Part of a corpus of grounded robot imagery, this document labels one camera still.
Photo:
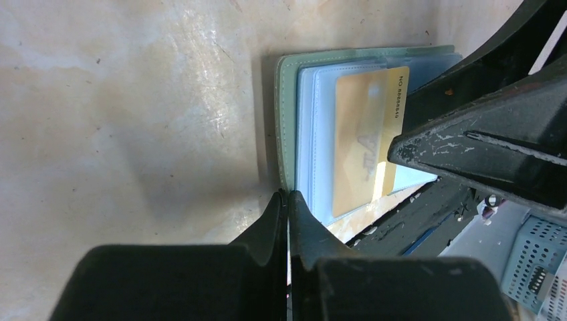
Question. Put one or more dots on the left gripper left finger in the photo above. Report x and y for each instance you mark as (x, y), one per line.
(245, 279)

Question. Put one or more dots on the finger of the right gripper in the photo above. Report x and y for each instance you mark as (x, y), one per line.
(503, 59)
(511, 142)

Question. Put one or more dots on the green card holder wallet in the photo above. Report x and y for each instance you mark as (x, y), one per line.
(305, 89)

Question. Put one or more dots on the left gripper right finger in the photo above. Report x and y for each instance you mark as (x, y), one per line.
(330, 281)

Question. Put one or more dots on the gold credit card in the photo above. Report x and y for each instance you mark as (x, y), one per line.
(370, 109)

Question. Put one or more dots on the perforated grey electronics box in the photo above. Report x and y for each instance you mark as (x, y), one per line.
(535, 275)

